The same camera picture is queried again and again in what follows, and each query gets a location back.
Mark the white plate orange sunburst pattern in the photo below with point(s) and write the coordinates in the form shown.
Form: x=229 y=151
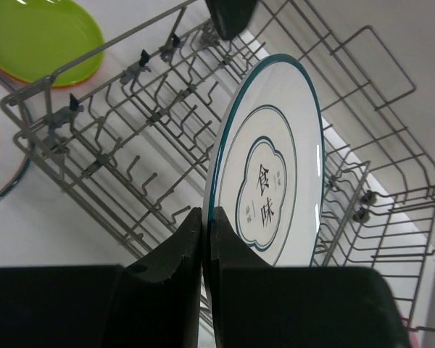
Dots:
x=3 y=152

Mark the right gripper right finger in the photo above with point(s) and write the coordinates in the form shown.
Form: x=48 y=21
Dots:
x=256 y=305

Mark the lime green plate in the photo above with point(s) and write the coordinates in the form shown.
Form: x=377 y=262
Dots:
x=38 y=37

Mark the grey wire dish rack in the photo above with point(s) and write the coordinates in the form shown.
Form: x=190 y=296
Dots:
x=137 y=151

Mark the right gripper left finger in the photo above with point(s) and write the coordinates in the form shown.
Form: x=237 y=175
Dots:
x=153 y=302

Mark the plain white plate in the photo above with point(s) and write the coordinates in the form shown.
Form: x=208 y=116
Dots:
x=267 y=165

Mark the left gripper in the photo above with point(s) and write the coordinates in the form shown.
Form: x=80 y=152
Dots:
x=231 y=17

